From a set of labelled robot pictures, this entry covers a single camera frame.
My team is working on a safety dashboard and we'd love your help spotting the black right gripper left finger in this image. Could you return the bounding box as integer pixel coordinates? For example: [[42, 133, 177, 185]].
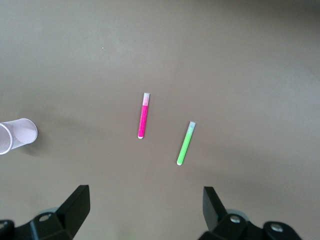
[[0, 184, 90, 240]]

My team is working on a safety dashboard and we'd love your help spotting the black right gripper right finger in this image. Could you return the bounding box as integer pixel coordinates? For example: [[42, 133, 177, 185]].
[[197, 186, 304, 240]]

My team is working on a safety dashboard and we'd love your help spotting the pink highlighter pen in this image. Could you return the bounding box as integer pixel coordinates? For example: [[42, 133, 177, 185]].
[[137, 92, 151, 140]]

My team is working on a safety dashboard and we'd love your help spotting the green highlighter pen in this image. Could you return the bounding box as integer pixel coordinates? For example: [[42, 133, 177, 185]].
[[176, 121, 197, 166]]

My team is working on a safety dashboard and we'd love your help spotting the pink plastic cup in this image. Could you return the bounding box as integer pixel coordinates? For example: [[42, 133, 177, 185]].
[[0, 118, 39, 156]]

